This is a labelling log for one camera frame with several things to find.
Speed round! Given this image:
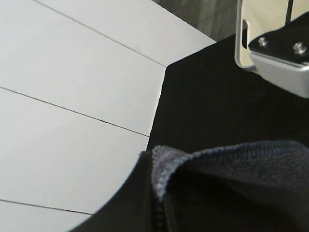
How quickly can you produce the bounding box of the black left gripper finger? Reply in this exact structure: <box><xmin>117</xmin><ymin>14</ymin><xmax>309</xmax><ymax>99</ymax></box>
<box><xmin>72</xmin><ymin>152</ymin><xmax>153</xmax><ymax>232</ymax></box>

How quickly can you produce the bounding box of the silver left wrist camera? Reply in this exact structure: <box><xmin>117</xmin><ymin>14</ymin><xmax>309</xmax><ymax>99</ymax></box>
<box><xmin>248</xmin><ymin>12</ymin><xmax>309</xmax><ymax>98</ymax></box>

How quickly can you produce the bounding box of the black table cloth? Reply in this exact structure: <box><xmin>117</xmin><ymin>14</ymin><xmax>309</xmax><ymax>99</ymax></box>
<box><xmin>147</xmin><ymin>36</ymin><xmax>309</xmax><ymax>153</ymax></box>

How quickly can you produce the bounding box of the grey perforated laundry basket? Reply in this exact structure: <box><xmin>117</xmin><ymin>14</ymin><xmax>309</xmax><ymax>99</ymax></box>
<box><xmin>235</xmin><ymin>0</ymin><xmax>309</xmax><ymax>74</ymax></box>

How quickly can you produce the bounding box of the grey-blue microfibre towel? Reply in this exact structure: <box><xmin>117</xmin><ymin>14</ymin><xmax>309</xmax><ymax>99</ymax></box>
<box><xmin>151</xmin><ymin>140</ymin><xmax>309</xmax><ymax>232</ymax></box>

